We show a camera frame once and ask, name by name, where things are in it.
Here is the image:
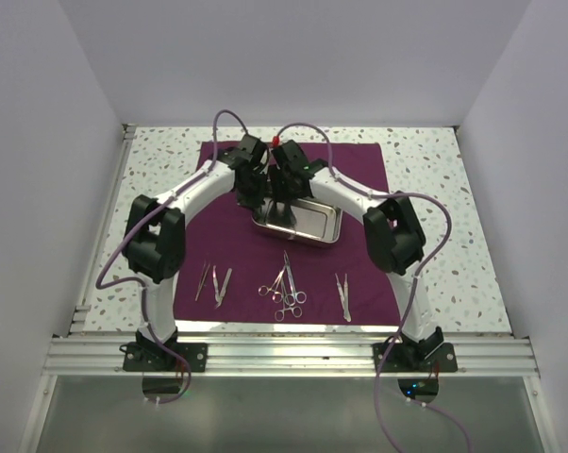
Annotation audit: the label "steel instrument tray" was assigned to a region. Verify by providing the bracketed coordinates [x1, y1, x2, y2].
[251, 197, 342, 247]

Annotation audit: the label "steel hemostat forceps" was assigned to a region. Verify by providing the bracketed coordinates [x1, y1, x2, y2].
[273, 268, 303, 322]
[258, 266, 286, 303]

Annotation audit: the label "purple cable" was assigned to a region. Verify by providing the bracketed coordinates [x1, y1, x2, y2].
[278, 122, 474, 453]
[93, 109, 247, 405]

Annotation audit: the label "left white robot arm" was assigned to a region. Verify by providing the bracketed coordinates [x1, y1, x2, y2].
[122, 134, 269, 371]

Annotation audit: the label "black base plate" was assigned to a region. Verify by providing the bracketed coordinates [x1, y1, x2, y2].
[372, 327, 459, 373]
[119, 331, 209, 373]

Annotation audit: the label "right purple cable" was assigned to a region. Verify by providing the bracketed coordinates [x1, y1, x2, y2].
[278, 122, 474, 453]

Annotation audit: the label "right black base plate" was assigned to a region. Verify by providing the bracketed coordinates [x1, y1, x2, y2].
[372, 327, 459, 373]

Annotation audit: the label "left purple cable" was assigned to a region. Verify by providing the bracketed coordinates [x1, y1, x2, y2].
[93, 109, 247, 405]

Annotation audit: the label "steel forceps tweezers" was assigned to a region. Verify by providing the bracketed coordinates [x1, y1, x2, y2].
[194, 261, 210, 302]

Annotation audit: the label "steel surgical scissors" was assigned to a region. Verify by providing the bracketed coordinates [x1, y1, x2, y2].
[283, 252, 307, 304]

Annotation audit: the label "curved tip steel tweezers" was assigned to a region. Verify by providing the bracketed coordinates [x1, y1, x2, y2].
[212, 267, 232, 309]

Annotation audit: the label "purple cloth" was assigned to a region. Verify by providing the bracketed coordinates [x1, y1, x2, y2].
[173, 140, 406, 327]

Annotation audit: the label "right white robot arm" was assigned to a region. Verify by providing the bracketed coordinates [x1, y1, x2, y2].
[272, 141, 443, 371]

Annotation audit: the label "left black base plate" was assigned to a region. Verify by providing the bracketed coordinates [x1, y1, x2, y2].
[119, 331, 209, 373]

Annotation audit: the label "aluminium frame rail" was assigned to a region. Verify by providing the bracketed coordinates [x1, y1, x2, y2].
[20, 127, 561, 452]

